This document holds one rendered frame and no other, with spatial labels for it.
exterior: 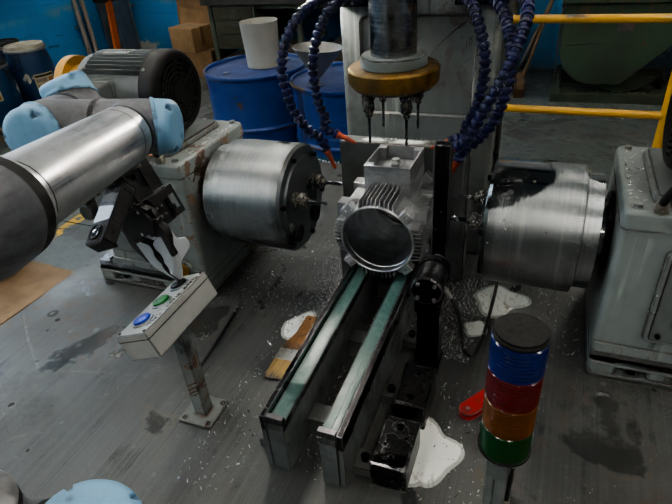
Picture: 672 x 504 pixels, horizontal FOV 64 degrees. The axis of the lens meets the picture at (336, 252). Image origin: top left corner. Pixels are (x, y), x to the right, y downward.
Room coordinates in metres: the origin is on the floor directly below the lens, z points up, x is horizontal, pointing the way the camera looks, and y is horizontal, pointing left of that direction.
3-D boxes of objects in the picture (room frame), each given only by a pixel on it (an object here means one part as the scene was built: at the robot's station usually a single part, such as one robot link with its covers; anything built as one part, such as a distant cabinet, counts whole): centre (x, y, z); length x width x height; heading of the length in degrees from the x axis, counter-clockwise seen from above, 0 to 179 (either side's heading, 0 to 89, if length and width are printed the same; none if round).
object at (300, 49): (2.68, 0.00, 0.93); 0.25 x 0.24 x 0.25; 156
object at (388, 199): (1.03, -0.13, 1.02); 0.20 x 0.19 x 0.19; 156
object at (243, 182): (1.17, 0.20, 1.04); 0.37 x 0.25 x 0.25; 66
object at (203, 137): (1.27, 0.42, 0.99); 0.35 x 0.31 x 0.37; 66
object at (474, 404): (0.67, -0.24, 0.81); 0.09 x 0.03 x 0.02; 121
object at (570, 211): (0.90, -0.43, 1.04); 0.41 x 0.25 x 0.25; 66
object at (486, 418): (0.42, -0.19, 1.10); 0.06 x 0.06 x 0.04
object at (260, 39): (3.18, 0.33, 0.99); 0.24 x 0.22 x 0.24; 66
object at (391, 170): (1.07, -0.14, 1.11); 0.12 x 0.11 x 0.07; 156
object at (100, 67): (1.26, 0.47, 1.16); 0.33 x 0.26 x 0.42; 66
